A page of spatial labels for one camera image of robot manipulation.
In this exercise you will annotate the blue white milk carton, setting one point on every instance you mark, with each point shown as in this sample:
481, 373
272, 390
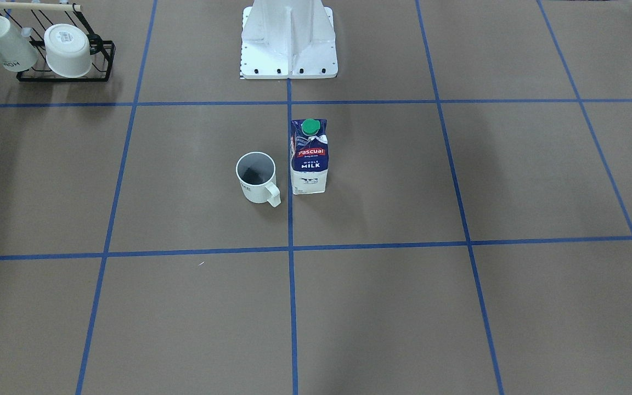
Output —
309, 156

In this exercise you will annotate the white mug grey inside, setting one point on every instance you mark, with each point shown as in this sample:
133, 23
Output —
256, 172

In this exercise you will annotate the white cup on rack lower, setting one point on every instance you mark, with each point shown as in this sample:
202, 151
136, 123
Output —
68, 50

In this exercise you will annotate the white cup on rack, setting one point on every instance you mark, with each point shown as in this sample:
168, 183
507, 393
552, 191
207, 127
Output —
68, 50
16, 52

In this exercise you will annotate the white cup on rack upper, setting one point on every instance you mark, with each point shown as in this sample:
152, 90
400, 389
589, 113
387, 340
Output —
16, 52

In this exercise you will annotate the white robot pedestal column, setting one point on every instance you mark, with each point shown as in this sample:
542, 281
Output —
288, 39

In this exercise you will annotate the black wire mug rack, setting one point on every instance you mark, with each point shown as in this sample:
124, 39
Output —
32, 18

